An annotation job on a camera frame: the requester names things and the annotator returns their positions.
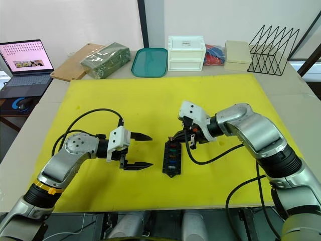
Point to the small orange fuse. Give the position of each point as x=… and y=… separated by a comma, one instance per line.
x=172, y=157

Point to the small red fuse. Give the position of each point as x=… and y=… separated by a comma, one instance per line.
x=172, y=145

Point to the dark window frame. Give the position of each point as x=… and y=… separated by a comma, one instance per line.
x=309, y=37

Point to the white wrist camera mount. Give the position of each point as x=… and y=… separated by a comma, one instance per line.
x=118, y=138
x=194, y=111

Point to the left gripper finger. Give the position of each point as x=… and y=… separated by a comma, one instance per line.
x=139, y=166
x=141, y=137

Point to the open laptop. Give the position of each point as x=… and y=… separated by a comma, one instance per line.
x=23, y=65

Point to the dark vertical post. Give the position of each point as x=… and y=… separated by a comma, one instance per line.
x=143, y=22

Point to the small green fuse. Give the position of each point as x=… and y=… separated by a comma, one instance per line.
x=172, y=150

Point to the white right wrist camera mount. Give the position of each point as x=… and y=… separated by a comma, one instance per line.
x=194, y=111

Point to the black fuse box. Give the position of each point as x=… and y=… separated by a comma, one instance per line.
x=173, y=172

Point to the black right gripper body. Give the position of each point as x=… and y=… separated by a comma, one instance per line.
x=198, y=134

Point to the beige lidded box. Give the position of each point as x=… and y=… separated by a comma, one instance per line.
x=237, y=55

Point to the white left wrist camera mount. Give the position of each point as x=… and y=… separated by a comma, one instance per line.
x=118, y=138

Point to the grey rounded shape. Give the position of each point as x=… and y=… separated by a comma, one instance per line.
x=128, y=224
x=194, y=224

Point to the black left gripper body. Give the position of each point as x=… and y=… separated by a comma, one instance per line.
x=122, y=153

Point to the green plastic-wrapped package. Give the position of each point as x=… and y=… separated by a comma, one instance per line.
x=105, y=60

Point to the teal plastic tray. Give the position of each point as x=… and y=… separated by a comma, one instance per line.
x=150, y=62

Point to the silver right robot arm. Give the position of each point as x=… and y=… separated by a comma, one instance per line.
x=260, y=135

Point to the small blue fuse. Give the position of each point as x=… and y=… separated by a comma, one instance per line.
x=172, y=164

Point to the red blue item bag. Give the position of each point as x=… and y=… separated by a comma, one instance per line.
x=214, y=55

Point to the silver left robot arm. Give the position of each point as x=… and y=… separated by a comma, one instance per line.
x=64, y=163

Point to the white plastic drawer box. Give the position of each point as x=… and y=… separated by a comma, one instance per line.
x=186, y=54

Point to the yellow foam mat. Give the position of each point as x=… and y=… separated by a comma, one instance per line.
x=150, y=100

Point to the wooden cutting board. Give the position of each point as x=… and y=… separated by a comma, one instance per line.
x=67, y=65

